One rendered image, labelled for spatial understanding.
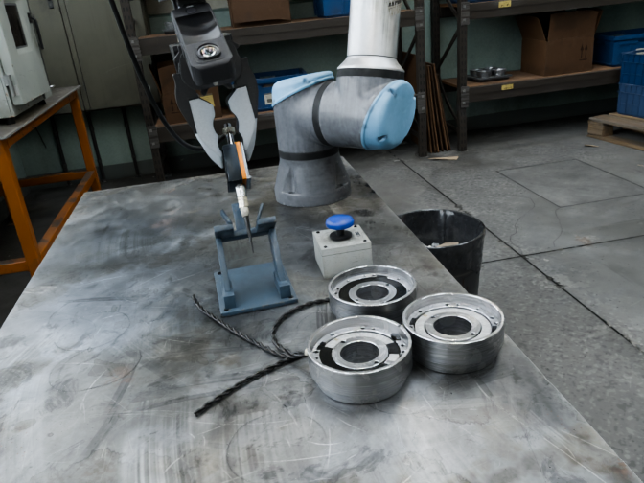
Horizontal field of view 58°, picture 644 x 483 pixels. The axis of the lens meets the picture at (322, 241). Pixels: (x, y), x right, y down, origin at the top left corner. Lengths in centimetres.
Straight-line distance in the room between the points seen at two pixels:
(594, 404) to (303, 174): 119
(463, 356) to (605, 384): 143
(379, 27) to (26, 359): 71
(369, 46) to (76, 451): 73
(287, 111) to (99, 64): 336
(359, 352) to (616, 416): 135
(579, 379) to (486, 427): 146
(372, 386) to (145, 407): 23
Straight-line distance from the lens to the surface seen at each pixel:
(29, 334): 84
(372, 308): 66
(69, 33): 440
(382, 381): 57
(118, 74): 436
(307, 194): 109
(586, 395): 196
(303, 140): 108
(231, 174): 71
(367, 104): 98
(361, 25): 102
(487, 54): 505
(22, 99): 274
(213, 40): 67
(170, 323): 77
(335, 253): 80
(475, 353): 61
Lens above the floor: 117
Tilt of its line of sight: 23 degrees down
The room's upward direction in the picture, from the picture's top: 6 degrees counter-clockwise
